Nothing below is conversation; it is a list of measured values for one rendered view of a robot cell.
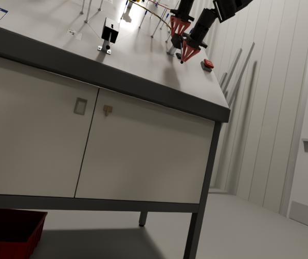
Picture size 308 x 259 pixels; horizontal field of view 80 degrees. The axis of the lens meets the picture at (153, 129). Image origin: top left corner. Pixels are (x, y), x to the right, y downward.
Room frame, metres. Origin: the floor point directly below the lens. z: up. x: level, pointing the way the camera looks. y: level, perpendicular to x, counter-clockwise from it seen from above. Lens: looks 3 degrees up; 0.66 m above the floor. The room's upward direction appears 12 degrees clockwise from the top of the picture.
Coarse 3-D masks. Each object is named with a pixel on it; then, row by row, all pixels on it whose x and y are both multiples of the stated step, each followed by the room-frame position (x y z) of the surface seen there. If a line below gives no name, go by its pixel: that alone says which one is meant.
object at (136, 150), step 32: (128, 96) 0.69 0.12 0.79; (96, 128) 0.65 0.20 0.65; (128, 128) 0.70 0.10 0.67; (160, 128) 0.75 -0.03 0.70; (192, 128) 0.82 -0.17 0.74; (96, 160) 0.66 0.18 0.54; (128, 160) 0.71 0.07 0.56; (160, 160) 0.77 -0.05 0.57; (192, 160) 0.83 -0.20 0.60; (96, 192) 0.67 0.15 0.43; (128, 192) 0.72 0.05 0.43; (160, 192) 0.78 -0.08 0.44; (192, 192) 0.85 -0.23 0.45
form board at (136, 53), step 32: (0, 0) 0.55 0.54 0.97; (32, 0) 0.62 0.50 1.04; (64, 0) 0.71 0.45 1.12; (96, 0) 0.83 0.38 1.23; (160, 0) 1.27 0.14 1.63; (32, 32) 0.54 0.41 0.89; (64, 32) 0.60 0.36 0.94; (96, 32) 0.69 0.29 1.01; (128, 32) 0.80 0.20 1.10; (160, 32) 0.96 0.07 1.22; (128, 64) 0.67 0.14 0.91; (160, 64) 0.78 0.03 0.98; (192, 64) 0.93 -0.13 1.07
